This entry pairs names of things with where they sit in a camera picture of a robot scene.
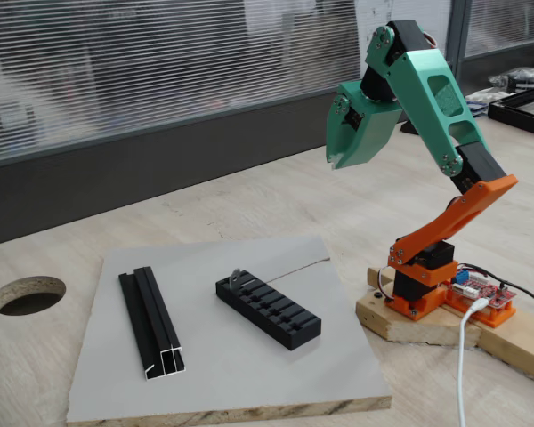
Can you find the small metal bracket piece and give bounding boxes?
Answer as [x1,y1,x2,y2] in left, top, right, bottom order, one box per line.
[228,268,260,291]

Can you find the black slotted holder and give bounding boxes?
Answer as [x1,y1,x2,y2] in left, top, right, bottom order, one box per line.
[214,270,323,353]

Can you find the orange plastic box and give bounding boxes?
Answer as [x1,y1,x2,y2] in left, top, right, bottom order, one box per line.
[444,288,517,329]

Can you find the white plastic bags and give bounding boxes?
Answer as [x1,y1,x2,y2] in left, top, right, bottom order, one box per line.
[465,87,511,106]

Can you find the clear bag with parts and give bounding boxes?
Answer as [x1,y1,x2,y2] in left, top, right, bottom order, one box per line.
[488,66,534,97]

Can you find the wooden batten with screws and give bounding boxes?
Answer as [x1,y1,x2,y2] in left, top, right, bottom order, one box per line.
[367,265,397,309]

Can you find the red controller board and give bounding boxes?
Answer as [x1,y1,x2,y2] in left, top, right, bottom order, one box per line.
[447,266,517,310]

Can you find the wooden base plank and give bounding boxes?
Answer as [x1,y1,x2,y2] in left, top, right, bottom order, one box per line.
[354,293,534,388]

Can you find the black aluminium profile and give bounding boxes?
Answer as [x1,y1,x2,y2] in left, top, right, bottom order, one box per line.
[117,265,188,383]

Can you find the grey chipboard panel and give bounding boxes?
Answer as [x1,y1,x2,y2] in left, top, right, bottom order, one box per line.
[65,234,392,424]

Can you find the black rectangular frame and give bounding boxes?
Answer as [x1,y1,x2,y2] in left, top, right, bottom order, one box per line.
[487,82,534,141]

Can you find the black power cable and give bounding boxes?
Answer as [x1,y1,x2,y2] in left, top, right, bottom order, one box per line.
[457,263,534,315]

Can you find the white USB cable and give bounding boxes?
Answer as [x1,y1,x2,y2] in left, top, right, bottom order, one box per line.
[456,296,489,427]

